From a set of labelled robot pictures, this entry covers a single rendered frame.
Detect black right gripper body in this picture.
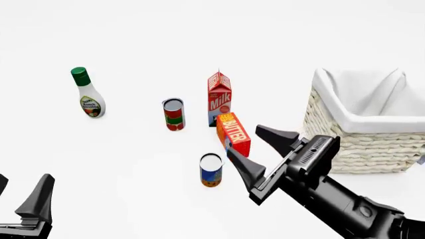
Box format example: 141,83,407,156
248,137,312,206

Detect orange butter box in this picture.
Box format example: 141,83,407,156
215,112,252,159

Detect red tomato sauce can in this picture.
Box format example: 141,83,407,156
161,97,187,132

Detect red milk carton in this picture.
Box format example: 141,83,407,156
207,68,232,127

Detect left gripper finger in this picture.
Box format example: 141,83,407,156
0,173,9,198
14,173,56,225

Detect white ranch dressing bottle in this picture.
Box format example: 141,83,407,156
70,66,107,119

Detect blue alphabet soup can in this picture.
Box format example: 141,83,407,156
199,152,225,188

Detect white-lined wicker basket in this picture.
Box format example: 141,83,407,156
302,67,425,175

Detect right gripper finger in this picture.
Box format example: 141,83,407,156
226,146,267,193
254,123,301,159

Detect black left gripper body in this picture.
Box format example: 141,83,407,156
0,218,53,239

